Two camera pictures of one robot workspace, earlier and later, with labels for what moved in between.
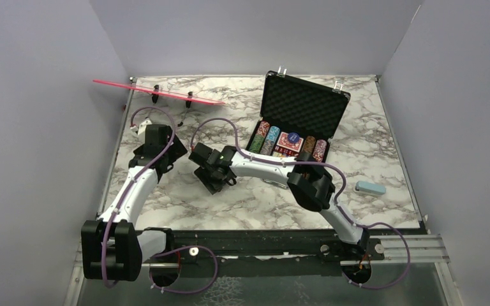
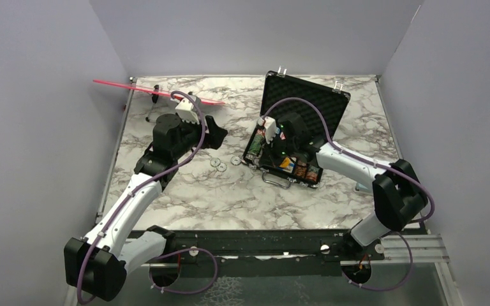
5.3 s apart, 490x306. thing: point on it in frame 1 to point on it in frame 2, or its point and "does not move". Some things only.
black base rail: [261, 253] does not move
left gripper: [176, 150] to [214, 139]
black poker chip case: [297, 116] does not move
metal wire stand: [155, 98] does not move
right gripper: [210, 185] to [273, 159]
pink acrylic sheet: [161, 91] does not move
